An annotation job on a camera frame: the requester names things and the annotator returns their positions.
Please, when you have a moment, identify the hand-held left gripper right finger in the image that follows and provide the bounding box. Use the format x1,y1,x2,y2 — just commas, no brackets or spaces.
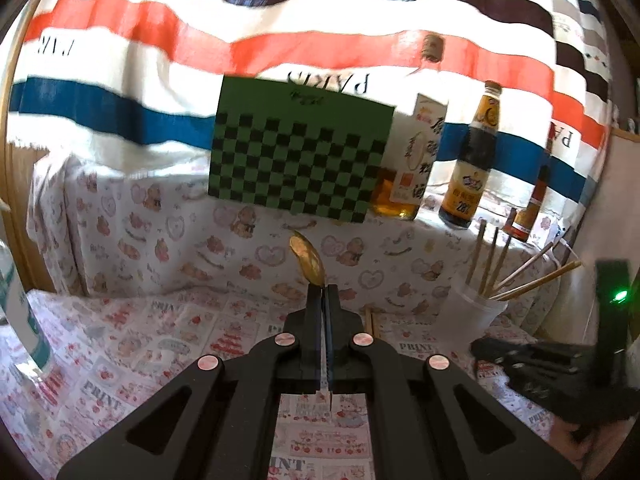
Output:
327,284,582,480

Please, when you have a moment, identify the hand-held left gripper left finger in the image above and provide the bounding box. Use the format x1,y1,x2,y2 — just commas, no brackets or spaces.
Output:
57,284,327,480

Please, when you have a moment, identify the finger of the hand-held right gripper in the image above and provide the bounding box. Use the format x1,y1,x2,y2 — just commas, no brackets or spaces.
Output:
470,337,597,367
504,360,601,411

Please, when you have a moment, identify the translucent plastic cup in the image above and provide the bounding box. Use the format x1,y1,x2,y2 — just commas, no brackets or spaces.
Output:
440,272,509,357

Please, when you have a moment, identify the golden spoon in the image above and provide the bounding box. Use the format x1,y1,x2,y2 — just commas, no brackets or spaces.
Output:
289,230,335,408

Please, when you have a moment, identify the bundle of wooden chopsticks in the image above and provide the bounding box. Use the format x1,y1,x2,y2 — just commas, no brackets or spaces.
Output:
465,219,584,302

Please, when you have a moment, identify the person's right hand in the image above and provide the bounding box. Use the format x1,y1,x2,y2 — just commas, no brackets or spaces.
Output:
549,416,608,468

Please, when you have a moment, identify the white power adapter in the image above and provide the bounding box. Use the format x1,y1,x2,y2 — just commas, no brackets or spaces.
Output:
550,221,576,260

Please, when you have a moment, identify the red capped sauce bottle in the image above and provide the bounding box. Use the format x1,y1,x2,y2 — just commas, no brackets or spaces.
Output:
502,132,554,242

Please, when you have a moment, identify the beige board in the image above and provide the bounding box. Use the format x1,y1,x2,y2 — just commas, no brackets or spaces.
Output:
564,129,640,347

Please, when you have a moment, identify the bear and heart print cloth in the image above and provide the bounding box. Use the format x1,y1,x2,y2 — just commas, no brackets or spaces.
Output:
27,152,577,333

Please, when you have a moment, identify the green checkerboard card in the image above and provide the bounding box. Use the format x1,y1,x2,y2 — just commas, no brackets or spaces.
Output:
207,75,397,224

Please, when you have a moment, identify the patchwork print tablecloth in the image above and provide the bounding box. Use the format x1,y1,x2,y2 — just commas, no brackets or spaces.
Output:
0,287,578,480

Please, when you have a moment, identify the dark soy sauce bottle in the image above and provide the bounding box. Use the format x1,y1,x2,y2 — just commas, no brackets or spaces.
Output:
438,81,503,231

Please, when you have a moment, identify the clear cooking wine bottle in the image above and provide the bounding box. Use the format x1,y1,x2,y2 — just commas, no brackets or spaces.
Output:
370,34,449,222

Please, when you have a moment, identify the clear spray bottle teal label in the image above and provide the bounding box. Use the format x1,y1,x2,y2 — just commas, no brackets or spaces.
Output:
0,239,54,382

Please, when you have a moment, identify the striped curtain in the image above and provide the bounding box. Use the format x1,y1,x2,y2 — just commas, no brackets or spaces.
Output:
7,0,615,213

